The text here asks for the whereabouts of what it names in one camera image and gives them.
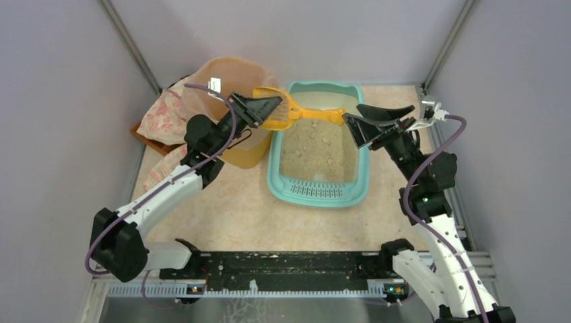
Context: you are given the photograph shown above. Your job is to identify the yellow litter scoop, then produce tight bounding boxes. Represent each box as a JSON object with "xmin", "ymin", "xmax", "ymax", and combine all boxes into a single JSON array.
[{"xmin": 253, "ymin": 87, "xmax": 345, "ymax": 131}]

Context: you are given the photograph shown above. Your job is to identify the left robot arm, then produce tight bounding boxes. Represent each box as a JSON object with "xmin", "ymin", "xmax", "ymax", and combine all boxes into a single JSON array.
[{"xmin": 84, "ymin": 92, "xmax": 283, "ymax": 283}]

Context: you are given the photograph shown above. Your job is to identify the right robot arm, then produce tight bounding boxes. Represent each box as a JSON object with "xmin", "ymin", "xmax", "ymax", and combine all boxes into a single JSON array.
[{"xmin": 343, "ymin": 102, "xmax": 516, "ymax": 322}]

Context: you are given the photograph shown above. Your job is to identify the cat litter sand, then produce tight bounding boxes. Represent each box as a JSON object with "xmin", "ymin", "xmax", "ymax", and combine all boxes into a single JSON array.
[{"xmin": 279, "ymin": 119, "xmax": 359, "ymax": 183}]

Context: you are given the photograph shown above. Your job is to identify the teal litter box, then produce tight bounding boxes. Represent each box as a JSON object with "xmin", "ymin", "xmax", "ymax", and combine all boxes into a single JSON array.
[{"xmin": 267, "ymin": 80, "xmax": 371, "ymax": 209}]

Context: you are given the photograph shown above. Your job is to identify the yellow trash bin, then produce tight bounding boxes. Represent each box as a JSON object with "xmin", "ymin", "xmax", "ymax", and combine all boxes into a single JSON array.
[{"xmin": 221, "ymin": 127, "xmax": 272, "ymax": 169}]

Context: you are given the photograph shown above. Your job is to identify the orange plastic bin liner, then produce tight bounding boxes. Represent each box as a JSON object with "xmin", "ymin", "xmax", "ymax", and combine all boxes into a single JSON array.
[{"xmin": 181, "ymin": 57, "xmax": 279, "ymax": 135}]

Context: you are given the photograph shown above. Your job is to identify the pink patterned cloth bag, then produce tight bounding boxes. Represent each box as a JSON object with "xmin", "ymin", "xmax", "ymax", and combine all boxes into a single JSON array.
[{"xmin": 137, "ymin": 76, "xmax": 209, "ymax": 191}]

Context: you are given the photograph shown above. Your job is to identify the brown wooden tray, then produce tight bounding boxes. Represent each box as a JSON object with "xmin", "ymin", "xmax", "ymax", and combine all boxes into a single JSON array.
[{"xmin": 130, "ymin": 122, "xmax": 181, "ymax": 156}]

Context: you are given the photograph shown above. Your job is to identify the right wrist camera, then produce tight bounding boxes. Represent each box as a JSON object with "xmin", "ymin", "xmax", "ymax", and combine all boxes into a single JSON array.
[{"xmin": 419, "ymin": 96, "xmax": 448, "ymax": 126}]

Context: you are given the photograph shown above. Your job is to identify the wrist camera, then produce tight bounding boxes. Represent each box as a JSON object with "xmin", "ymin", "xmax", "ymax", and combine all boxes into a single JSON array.
[
  {"xmin": 419, "ymin": 96, "xmax": 448, "ymax": 126},
  {"xmin": 207, "ymin": 77, "xmax": 222, "ymax": 94}
]

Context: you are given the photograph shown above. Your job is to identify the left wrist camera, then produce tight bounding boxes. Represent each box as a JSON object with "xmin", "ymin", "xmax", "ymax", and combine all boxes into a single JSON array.
[{"xmin": 207, "ymin": 77, "xmax": 222, "ymax": 94}]

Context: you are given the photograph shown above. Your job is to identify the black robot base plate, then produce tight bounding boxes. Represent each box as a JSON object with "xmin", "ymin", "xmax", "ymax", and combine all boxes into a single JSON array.
[{"xmin": 159, "ymin": 251, "xmax": 411, "ymax": 298}]

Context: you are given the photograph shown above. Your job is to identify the aluminium frame rail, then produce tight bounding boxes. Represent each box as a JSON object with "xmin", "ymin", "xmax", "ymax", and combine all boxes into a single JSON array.
[{"xmin": 91, "ymin": 252, "xmax": 497, "ymax": 299}]

